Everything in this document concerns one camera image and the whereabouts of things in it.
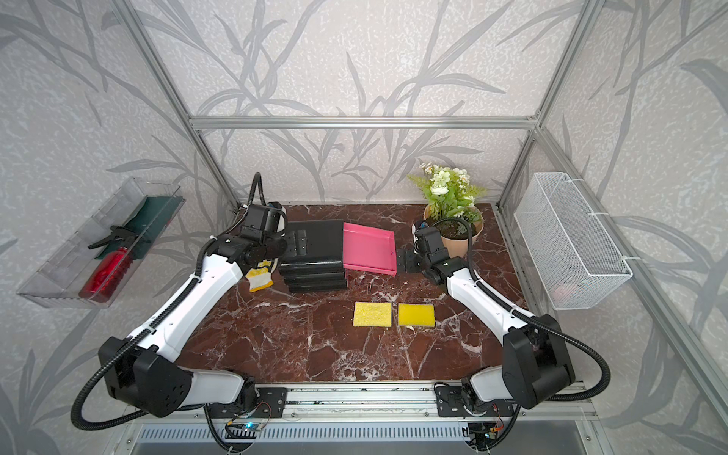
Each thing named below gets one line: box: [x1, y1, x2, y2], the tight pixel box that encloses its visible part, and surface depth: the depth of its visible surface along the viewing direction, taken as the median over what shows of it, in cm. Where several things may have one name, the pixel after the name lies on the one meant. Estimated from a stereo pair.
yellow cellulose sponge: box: [352, 301, 393, 328], surface depth 90 cm
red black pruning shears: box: [78, 225, 151, 303], surface depth 61 cm
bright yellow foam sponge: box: [398, 303, 436, 328], surface depth 91 cm
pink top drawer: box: [342, 221, 398, 277], surface depth 97 cm
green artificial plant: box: [407, 162, 488, 223], surface depth 86 cm
